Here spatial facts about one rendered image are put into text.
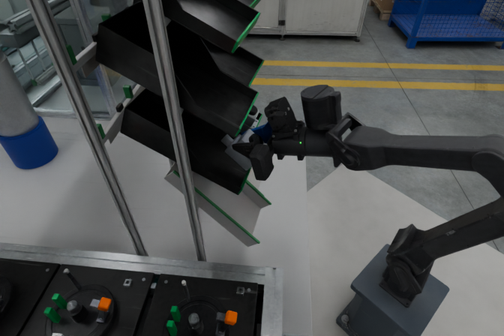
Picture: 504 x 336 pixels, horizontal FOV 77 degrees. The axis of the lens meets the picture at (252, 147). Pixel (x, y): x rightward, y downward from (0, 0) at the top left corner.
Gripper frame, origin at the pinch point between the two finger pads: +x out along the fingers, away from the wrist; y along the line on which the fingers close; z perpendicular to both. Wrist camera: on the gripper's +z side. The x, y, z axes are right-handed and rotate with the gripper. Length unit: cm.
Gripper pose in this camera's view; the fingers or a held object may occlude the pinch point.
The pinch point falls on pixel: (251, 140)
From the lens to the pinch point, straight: 66.3
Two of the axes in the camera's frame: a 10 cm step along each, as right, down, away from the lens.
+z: -2.3, -8.3, -5.0
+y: -3.8, 5.5, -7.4
